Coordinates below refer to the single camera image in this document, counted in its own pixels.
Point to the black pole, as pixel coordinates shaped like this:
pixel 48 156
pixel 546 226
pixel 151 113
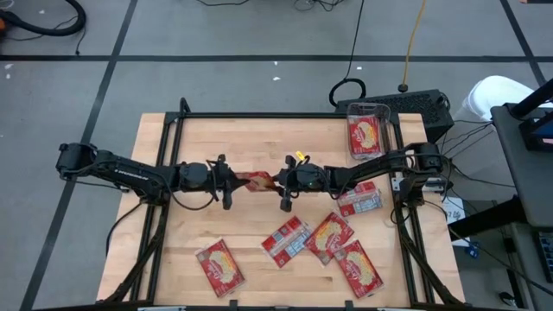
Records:
pixel 533 99

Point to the clear plastic basket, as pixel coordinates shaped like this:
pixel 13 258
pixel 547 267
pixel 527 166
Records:
pixel 352 110

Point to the black metal table frame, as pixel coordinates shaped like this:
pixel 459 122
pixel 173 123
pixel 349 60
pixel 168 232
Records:
pixel 281 115

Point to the black perforated computer case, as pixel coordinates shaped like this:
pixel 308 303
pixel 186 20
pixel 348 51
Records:
pixel 415 108

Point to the red popcorn bag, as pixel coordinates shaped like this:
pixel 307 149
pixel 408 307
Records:
pixel 357 268
pixel 328 235
pixel 220 268
pixel 358 201
pixel 261 181
pixel 365 136
pixel 285 242

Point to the grey equipment cart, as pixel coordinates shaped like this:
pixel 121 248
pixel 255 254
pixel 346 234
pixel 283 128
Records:
pixel 531 181

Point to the white paper sheet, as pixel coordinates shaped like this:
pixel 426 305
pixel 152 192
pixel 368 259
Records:
pixel 453 216

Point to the black device on cart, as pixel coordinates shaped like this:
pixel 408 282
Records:
pixel 535 134

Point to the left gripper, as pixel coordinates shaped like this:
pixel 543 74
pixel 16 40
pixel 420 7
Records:
pixel 225 201

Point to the white plastic bin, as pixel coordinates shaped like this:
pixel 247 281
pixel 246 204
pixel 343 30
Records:
pixel 492 93

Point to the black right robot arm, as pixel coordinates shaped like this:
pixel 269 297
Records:
pixel 371 166

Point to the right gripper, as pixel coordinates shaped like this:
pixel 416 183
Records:
pixel 286 203

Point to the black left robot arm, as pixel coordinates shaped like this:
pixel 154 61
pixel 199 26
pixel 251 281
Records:
pixel 129 173

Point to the dark keyboard with blue keys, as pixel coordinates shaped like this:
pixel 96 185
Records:
pixel 545 255

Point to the silver mounting bracket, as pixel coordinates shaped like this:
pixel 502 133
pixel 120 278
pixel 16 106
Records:
pixel 434 185

